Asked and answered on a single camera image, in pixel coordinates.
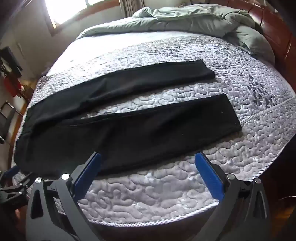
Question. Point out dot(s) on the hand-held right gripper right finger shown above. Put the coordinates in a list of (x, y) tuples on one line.
[(208, 173)]

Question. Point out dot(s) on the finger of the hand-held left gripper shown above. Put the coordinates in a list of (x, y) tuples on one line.
[(13, 170), (16, 188)]

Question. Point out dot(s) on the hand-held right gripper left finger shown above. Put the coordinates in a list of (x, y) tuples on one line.
[(89, 172)]

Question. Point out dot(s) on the black pants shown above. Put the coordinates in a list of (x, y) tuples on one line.
[(138, 129)]

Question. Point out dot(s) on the grey quilted bed mattress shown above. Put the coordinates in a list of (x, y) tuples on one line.
[(161, 185)]

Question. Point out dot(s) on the black bag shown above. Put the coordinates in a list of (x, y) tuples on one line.
[(7, 122)]

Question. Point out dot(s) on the red cloth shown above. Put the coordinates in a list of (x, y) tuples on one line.
[(11, 87)]

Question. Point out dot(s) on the dark hanging clothes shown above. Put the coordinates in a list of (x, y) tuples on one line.
[(10, 61)]

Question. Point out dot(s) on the grey-green comforter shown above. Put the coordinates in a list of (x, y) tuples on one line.
[(185, 20)]

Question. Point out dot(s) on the dark wooden headboard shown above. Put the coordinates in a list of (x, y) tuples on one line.
[(277, 27)]

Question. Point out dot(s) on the wooden framed window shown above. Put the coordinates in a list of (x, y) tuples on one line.
[(69, 9)]

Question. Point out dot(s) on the beige curtain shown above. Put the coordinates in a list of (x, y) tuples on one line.
[(131, 7)]

